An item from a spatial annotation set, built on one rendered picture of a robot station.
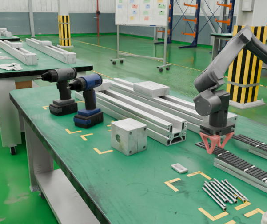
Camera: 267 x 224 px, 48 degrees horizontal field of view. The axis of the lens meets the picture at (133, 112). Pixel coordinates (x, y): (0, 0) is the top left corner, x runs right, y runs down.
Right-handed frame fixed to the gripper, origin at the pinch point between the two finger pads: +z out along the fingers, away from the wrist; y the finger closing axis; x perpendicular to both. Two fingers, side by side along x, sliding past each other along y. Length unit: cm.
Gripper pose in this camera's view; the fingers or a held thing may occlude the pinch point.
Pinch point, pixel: (215, 149)
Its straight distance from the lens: 105.2
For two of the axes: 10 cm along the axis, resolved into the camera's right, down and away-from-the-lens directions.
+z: 0.0, 9.4, 3.3
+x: 5.7, 2.7, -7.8
